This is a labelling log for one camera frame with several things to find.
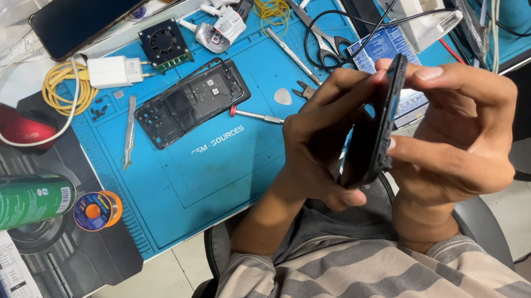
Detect person's right hand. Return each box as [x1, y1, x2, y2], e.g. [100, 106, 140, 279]
[370, 37, 531, 214]

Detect person's left hand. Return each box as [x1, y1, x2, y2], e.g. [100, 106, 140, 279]
[271, 60, 410, 219]

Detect black phone screen assembly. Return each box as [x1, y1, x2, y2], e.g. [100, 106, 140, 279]
[321, 52, 428, 192]

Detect small cutting pliers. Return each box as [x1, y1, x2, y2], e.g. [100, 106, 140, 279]
[290, 77, 320, 103]

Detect white opening pick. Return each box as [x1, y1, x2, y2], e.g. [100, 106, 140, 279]
[272, 86, 294, 108]

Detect screwdriver with red band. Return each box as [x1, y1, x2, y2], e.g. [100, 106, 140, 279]
[229, 97, 287, 134]

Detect metal spudger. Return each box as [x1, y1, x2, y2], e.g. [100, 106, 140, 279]
[265, 19, 324, 94]

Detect large blue repair mat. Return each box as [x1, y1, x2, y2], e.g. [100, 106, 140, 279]
[42, 0, 391, 271]

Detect blue printed card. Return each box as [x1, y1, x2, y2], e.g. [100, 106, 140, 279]
[343, 19, 434, 135]

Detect white tape dispenser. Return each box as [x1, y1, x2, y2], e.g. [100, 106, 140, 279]
[375, 0, 469, 60]

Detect striped grey beige shirt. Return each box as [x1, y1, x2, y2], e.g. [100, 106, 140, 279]
[172, 162, 531, 298]

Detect yellow rubber bands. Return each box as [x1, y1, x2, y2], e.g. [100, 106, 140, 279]
[252, 0, 296, 41]

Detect white labelled glue tube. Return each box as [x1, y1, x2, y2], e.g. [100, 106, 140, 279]
[199, 0, 251, 47]

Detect squeezed silver glue tube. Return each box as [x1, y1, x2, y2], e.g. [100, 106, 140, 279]
[177, 11, 233, 60]

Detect small black cooling fan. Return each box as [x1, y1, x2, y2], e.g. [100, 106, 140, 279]
[136, 15, 197, 78]

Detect metal tweezers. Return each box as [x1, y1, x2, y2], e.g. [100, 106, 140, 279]
[111, 95, 149, 171]

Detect white charger adapter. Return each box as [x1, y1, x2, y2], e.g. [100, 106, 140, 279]
[85, 48, 156, 93]

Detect small black screws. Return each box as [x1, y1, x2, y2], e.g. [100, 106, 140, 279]
[88, 103, 113, 121]

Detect black smartphone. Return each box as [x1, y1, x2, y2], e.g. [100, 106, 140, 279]
[25, 0, 160, 67]

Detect dark printed desk pad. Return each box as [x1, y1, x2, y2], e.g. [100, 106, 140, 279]
[0, 79, 151, 298]

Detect red phone back cover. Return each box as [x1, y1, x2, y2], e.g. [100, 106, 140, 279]
[0, 90, 62, 159]

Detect white paper slip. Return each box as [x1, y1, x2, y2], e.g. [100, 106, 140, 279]
[0, 27, 47, 68]

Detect clear plastic bag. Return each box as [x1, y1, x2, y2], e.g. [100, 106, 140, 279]
[0, 0, 68, 58]

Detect black handled scissors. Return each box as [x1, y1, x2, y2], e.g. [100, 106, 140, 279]
[280, 0, 358, 78]

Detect black phone frame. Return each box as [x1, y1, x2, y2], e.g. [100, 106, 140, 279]
[128, 53, 258, 154]

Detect solder wire spool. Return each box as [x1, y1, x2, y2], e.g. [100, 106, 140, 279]
[70, 187, 127, 235]

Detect yellow coiled cable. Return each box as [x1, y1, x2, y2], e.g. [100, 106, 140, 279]
[38, 57, 102, 120]

